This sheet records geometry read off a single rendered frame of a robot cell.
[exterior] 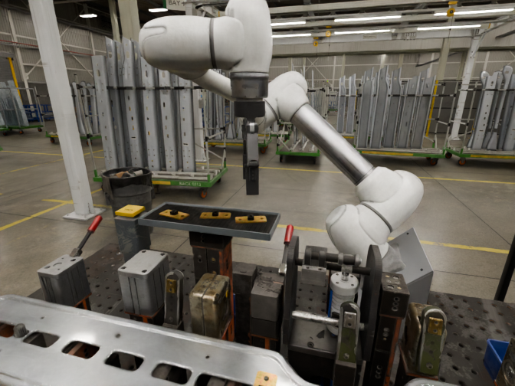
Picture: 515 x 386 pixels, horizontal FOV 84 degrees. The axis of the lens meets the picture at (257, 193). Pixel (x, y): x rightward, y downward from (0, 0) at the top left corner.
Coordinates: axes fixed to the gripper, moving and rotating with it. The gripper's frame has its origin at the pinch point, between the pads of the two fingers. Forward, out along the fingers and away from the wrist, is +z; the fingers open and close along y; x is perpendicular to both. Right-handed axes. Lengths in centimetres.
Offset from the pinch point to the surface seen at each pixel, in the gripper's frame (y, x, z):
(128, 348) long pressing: 24.6, -26.6, 26.9
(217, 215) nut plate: -2.9, -9.0, 10.3
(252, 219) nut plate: 0.8, 0.5, 10.3
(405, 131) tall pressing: -566, 406, 57
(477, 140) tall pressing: -521, 552, 74
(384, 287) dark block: 26.1, 24.7, 15.0
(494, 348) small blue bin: 12, 72, 51
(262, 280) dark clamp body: 15.7, 1.5, 19.1
